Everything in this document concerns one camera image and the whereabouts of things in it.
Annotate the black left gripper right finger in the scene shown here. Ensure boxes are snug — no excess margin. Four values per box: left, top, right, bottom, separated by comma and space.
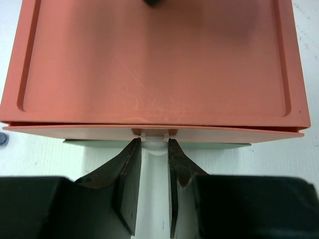
168, 138, 208, 238

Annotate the blue red screwdriver centre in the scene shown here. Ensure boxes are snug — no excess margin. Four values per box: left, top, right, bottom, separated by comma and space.
0, 132, 9, 146

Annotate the green drawer box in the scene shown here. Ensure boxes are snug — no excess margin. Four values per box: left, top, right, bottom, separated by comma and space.
63, 139, 251, 150

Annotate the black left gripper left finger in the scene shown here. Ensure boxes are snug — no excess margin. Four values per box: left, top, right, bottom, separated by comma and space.
76, 138, 142, 236

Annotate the salmon red drawer box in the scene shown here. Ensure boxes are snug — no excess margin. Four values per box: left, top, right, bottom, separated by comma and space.
0, 0, 311, 143

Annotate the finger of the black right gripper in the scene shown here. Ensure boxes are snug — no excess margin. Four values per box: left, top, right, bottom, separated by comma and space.
143, 0, 163, 7

